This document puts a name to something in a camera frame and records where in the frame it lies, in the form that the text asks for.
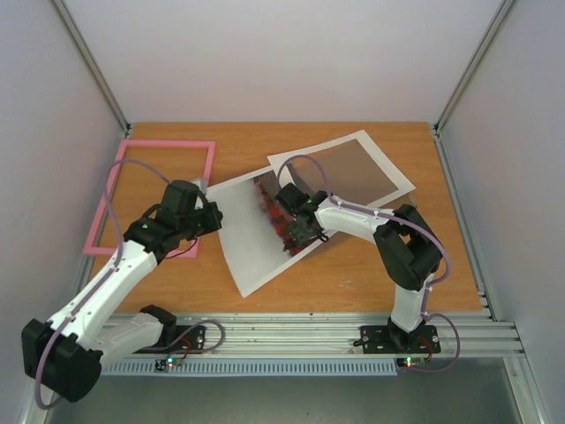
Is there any landscape photo print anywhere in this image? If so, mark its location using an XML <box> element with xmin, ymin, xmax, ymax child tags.
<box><xmin>207</xmin><ymin>166</ymin><xmax>322</xmax><ymax>298</ymax></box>

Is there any white mat board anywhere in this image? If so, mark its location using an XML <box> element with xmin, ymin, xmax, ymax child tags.
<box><xmin>267</xmin><ymin>129</ymin><xmax>417</xmax><ymax>207</ymax></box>

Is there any pink photo frame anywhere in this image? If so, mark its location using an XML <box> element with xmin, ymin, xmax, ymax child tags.
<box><xmin>83</xmin><ymin>139</ymin><xmax>215</xmax><ymax>255</ymax></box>

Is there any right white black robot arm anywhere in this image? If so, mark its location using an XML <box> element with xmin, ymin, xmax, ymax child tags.
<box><xmin>275</xmin><ymin>183</ymin><xmax>445</xmax><ymax>352</ymax></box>

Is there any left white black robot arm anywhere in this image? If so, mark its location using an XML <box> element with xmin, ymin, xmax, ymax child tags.
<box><xmin>21</xmin><ymin>178</ymin><xmax>222</xmax><ymax>410</ymax></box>

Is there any left small circuit board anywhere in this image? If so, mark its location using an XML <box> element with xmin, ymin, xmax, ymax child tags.
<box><xmin>154</xmin><ymin>358</ymin><xmax>184</xmax><ymax>373</ymax></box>

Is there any small circuit board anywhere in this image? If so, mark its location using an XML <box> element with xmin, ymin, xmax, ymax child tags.
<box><xmin>154</xmin><ymin>358</ymin><xmax>184</xmax><ymax>373</ymax></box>
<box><xmin>396</xmin><ymin>356</ymin><xmax>427</xmax><ymax>368</ymax></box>

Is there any right small circuit board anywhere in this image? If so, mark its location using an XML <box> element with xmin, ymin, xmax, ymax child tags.
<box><xmin>396</xmin><ymin>356</ymin><xmax>427</xmax><ymax>368</ymax></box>

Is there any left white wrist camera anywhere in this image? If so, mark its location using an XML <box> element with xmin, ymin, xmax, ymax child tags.
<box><xmin>191</xmin><ymin>178</ymin><xmax>208</xmax><ymax>194</ymax></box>

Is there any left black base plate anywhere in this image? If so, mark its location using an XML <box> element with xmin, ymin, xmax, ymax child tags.
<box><xmin>134</xmin><ymin>325</ymin><xmax>206</xmax><ymax>354</ymax></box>

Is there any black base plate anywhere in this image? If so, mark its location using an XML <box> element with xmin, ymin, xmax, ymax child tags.
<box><xmin>354</xmin><ymin>324</ymin><xmax>441</xmax><ymax>354</ymax></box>
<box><xmin>134</xmin><ymin>325</ymin><xmax>206</xmax><ymax>354</ymax></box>

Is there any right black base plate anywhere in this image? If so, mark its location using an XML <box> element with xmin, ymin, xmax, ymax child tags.
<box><xmin>354</xmin><ymin>324</ymin><xmax>441</xmax><ymax>354</ymax></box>

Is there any grey slotted cable duct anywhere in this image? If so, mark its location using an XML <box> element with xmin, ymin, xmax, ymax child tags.
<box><xmin>102</xmin><ymin>358</ymin><xmax>397</xmax><ymax>378</ymax></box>

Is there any left aluminium corner post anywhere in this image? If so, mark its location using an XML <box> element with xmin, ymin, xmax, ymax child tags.
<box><xmin>49</xmin><ymin>0</ymin><xmax>132</xmax><ymax>136</ymax></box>

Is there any aluminium corner post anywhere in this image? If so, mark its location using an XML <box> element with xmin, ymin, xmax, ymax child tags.
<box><xmin>432</xmin><ymin>0</ymin><xmax>517</xmax><ymax>137</ymax></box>
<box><xmin>49</xmin><ymin>0</ymin><xmax>132</xmax><ymax>136</ymax></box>

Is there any aluminium rail base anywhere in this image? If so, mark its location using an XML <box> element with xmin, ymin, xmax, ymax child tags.
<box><xmin>39</xmin><ymin>312</ymin><xmax>526</xmax><ymax>360</ymax></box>

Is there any right aluminium corner post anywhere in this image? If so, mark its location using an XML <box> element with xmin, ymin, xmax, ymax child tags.
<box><xmin>432</xmin><ymin>0</ymin><xmax>517</xmax><ymax>137</ymax></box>

